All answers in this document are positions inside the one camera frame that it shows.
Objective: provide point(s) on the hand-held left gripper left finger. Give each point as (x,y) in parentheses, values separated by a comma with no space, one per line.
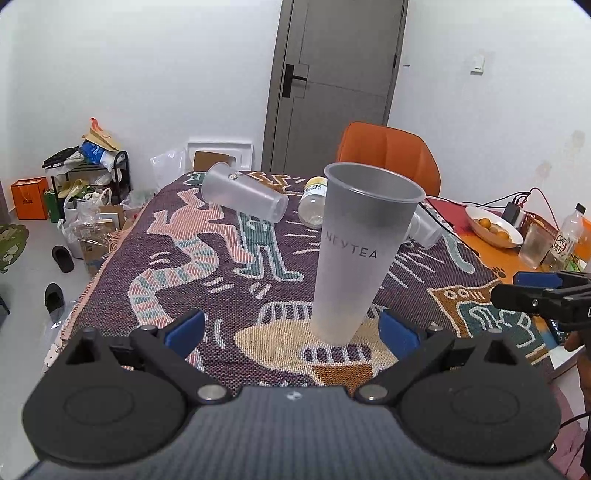
(183,333)

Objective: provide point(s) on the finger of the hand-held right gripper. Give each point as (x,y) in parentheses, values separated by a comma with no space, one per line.
(517,297)
(535,278)

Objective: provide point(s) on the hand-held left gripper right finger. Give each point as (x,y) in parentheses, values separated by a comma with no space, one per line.
(398,335)

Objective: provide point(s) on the tall frosted plastic cup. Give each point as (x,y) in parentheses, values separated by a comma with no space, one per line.
(351,258)

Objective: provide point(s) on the small frosted plastic cup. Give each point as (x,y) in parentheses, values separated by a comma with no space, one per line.
(425,229)

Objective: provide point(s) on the person's right hand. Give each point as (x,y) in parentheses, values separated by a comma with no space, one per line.
(574,341)

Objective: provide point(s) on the clear glass tumbler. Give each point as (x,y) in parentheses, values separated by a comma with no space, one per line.
(534,247)

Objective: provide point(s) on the orange fruit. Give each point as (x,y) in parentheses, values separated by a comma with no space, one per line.
(503,237)
(484,223)
(495,229)

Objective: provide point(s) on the clear plastic bottle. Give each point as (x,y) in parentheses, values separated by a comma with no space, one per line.
(568,235)

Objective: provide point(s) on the orange basket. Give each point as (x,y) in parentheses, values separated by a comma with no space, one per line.
(540,219)

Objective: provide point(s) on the black power adapter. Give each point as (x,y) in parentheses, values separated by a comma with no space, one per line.
(511,213)

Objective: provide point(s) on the white bowl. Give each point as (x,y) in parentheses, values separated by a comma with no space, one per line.
(475,230)

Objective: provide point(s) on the printed woven blanket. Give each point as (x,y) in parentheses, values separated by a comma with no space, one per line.
(207,258)

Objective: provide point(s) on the red folder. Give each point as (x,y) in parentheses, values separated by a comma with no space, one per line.
(455,214)

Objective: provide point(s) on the open cardboard box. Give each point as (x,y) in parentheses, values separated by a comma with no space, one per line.
(94,249)

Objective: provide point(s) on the black slipper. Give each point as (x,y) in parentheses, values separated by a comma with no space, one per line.
(54,299)
(62,259)

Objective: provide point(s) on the clear jar with yellow lid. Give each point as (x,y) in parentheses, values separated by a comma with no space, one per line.
(311,207)

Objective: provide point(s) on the white plastic bag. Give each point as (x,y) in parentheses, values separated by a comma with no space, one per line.
(85,205)

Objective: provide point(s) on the clear plastic bag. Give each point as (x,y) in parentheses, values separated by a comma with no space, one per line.
(168,168)

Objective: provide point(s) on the black shelf rack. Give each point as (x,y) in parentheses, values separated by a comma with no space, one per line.
(121,177)

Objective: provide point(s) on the brown cardboard box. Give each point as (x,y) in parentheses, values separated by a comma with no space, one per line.
(210,160)

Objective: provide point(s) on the orange chair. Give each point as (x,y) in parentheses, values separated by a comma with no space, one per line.
(392,152)

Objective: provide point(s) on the green bag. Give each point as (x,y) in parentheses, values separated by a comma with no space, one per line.
(51,205)

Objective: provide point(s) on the green floor mat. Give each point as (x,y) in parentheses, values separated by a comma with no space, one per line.
(11,247)

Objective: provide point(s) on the white board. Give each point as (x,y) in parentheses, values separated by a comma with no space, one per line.
(221,144)

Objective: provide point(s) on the blue and white bag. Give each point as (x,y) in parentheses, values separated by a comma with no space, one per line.
(94,152)

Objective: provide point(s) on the orange paper bag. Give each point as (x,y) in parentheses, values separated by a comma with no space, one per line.
(28,198)

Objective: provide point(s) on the tan paper bag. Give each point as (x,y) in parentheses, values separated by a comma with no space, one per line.
(104,136)

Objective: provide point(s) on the grey door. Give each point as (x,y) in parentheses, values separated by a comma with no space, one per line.
(337,92)

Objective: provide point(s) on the white light switch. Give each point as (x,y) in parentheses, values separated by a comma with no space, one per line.
(478,64)

